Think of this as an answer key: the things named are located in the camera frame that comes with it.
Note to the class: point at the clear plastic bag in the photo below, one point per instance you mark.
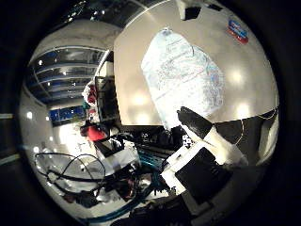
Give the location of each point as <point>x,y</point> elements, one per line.
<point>237,31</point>

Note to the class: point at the light blue cloth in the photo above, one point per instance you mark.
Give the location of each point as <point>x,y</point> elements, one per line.
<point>183,80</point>

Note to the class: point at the person in red shirt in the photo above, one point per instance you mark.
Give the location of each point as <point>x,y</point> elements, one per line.
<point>94,132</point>

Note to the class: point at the black monitor rack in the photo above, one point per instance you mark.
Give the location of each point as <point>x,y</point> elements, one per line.
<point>106,97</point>

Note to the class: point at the red and white bundle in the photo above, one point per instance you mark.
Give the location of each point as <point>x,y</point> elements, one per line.
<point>89,94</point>

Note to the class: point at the blue wall screen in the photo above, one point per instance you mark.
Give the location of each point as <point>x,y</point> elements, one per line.
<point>67,113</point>

